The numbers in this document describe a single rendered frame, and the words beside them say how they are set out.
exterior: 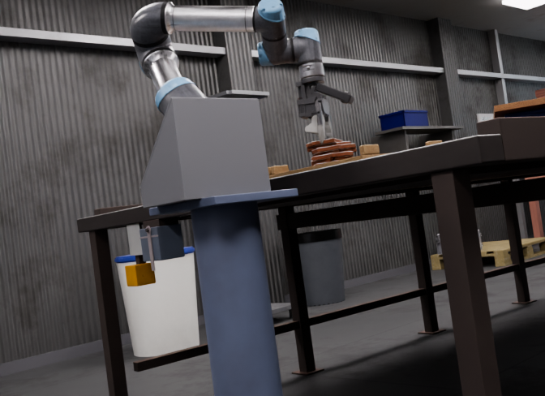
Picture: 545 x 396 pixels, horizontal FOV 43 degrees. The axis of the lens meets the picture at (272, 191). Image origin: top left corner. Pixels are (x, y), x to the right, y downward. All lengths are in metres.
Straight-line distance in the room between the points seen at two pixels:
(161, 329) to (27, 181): 1.46
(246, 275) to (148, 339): 3.20
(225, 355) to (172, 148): 0.51
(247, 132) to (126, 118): 4.10
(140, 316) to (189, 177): 3.30
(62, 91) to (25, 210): 0.96
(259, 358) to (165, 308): 3.11
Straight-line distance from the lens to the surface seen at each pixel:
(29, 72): 5.50
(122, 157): 5.72
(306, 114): 2.15
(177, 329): 4.85
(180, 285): 4.83
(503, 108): 2.14
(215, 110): 1.69
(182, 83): 1.87
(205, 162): 1.64
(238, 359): 1.72
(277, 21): 2.09
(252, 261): 1.71
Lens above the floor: 0.80
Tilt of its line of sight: 2 degrees up
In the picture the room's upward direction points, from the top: 8 degrees counter-clockwise
